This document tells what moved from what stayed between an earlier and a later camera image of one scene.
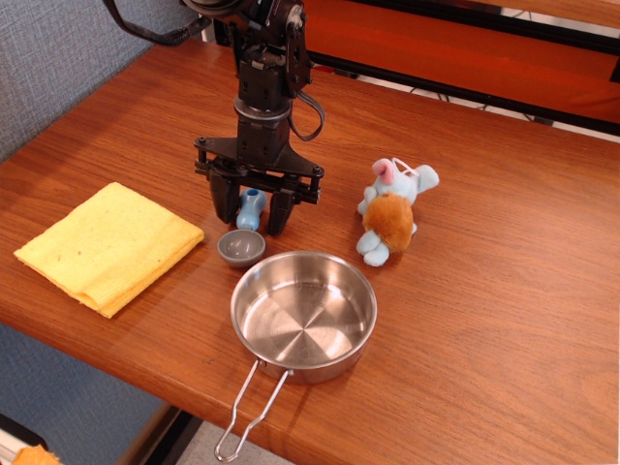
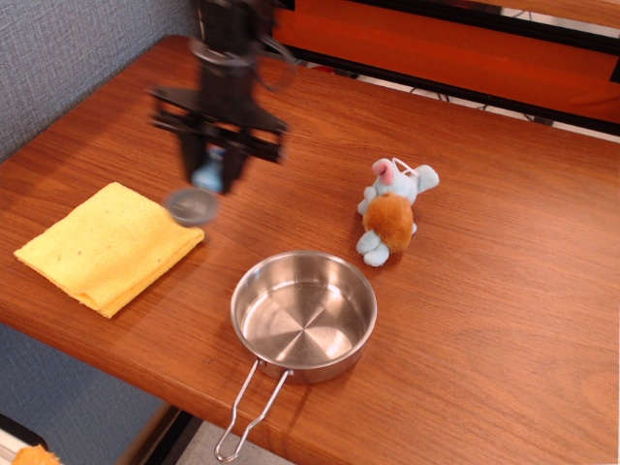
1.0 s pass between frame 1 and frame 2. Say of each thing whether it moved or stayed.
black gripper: moved
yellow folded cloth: stayed
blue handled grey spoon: moved
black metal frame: stayed
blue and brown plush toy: stayed
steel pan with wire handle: stayed
